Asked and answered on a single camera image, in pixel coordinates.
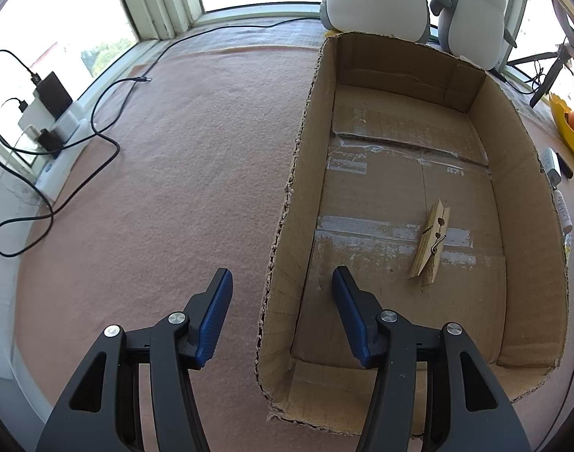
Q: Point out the white flat charger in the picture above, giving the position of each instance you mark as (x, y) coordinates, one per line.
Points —
(35, 117)

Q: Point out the white power adapter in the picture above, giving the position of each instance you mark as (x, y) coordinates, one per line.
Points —
(549, 162)

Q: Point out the white tube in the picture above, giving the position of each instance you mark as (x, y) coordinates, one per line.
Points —
(563, 212)

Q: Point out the black tripod stand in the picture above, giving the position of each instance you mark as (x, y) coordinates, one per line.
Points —
(548, 80)

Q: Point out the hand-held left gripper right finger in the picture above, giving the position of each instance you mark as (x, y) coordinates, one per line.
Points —
(350, 310)

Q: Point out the yellow fruit bowl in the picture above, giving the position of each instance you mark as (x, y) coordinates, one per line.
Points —
(566, 136)

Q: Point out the wooden clothespin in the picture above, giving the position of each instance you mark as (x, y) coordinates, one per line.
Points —
(430, 245)

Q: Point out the grey striped cloth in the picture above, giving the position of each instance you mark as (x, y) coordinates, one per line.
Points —
(277, 35)

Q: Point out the small black plug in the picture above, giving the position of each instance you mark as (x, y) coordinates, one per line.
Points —
(49, 140)

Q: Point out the small penguin plush toy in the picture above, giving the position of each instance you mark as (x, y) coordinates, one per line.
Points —
(475, 23)

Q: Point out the black power bank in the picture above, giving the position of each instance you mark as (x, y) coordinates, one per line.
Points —
(54, 94)

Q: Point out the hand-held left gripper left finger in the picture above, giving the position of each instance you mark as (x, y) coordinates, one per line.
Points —
(216, 315)

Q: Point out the cardboard box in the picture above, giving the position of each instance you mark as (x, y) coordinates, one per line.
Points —
(385, 188)

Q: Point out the white plug adapter block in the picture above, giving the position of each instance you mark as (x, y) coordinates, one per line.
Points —
(70, 120)

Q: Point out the pink felt mat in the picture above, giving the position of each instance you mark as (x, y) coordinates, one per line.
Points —
(174, 197)

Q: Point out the white power strip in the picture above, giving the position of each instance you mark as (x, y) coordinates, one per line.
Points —
(56, 169)

